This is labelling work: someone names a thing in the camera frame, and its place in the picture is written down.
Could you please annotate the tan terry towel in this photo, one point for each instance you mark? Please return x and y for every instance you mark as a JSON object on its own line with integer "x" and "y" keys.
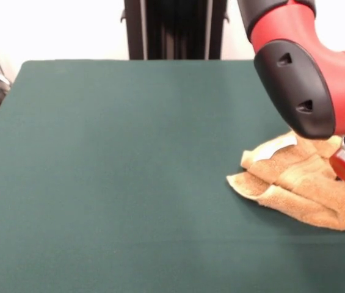
{"x": 297, "y": 189}

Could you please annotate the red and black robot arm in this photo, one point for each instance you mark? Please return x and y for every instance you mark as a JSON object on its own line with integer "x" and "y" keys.
{"x": 312, "y": 61}

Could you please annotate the dark green table cloth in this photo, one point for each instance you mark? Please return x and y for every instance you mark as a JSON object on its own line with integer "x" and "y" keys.
{"x": 99, "y": 183}

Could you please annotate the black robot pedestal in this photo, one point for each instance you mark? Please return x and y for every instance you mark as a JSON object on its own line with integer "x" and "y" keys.
{"x": 175, "y": 30}

